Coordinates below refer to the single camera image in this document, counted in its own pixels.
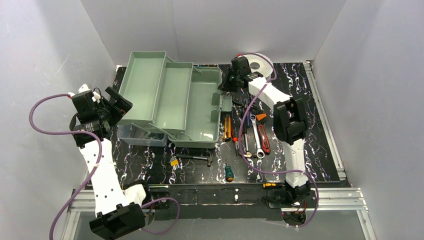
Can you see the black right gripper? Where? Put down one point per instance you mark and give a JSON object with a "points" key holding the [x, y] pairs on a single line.
{"points": [[228, 82]]}

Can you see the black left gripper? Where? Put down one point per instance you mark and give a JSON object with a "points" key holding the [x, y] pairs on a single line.
{"points": [[114, 104]]}

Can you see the green plastic tool box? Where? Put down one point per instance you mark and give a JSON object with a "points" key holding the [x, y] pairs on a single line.
{"points": [[173, 101]]}

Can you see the red needle nose pliers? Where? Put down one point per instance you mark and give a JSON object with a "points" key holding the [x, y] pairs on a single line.
{"points": [[235, 140]]}

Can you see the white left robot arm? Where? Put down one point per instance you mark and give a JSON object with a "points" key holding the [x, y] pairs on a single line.
{"points": [[118, 209]]}

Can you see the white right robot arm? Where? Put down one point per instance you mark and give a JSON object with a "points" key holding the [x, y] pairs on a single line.
{"points": [[290, 124]]}

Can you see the orange utility knife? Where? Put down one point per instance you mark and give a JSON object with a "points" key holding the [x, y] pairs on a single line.
{"points": [[228, 129]]}

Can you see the white filament spool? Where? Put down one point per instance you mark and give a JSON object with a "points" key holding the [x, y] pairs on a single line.
{"points": [[260, 63]]}

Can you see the orange black hex key holder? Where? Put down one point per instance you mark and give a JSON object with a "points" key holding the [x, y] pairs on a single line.
{"points": [[261, 116]]}

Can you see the small black hammer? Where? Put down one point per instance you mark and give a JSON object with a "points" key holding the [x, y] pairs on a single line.
{"points": [[208, 159]]}

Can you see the red black utility knife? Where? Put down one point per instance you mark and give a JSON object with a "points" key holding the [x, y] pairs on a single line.
{"points": [[265, 144]]}

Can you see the silver combination wrench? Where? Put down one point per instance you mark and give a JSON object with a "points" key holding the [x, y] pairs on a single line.
{"points": [[259, 151]]}

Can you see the yellow hex key set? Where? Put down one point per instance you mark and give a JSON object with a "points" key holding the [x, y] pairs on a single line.
{"points": [[175, 164]]}

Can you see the yellow black screwdriver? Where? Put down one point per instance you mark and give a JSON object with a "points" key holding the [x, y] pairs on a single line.
{"points": [[272, 185]]}

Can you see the blue handled screwdriver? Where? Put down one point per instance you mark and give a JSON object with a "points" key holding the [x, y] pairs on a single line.
{"points": [[247, 113]]}

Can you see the green handled screwdriver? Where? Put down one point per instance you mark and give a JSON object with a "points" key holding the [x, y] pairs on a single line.
{"points": [[229, 175]]}

